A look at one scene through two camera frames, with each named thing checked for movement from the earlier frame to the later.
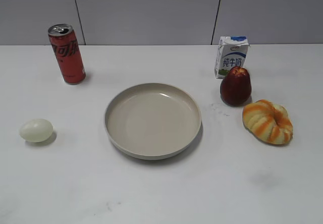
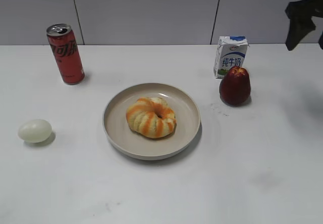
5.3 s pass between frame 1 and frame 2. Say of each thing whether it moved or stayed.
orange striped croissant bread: moved
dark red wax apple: stayed
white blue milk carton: stayed
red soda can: stayed
